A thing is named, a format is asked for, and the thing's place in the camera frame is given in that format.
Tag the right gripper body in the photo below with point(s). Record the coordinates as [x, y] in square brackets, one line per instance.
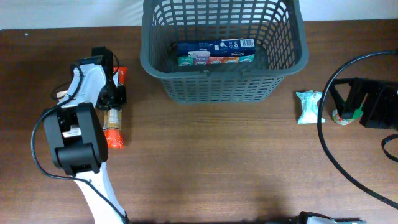
[381, 114]

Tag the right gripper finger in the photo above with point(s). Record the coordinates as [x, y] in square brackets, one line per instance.
[356, 95]
[339, 93]

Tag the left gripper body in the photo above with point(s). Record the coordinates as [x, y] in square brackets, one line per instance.
[114, 93]

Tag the beige crinkled pouch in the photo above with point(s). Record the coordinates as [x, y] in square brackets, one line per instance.
[61, 94]

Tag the orange spaghetti packet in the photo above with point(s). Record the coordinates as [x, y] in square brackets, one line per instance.
[113, 117]

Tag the grey plastic basket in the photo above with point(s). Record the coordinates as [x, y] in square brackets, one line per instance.
[275, 25]

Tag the blue tissue multipack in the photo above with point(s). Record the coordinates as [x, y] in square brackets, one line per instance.
[213, 52]

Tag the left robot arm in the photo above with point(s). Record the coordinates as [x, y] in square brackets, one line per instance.
[75, 135]

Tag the mint green wipes packet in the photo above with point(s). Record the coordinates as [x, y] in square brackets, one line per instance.
[309, 103]

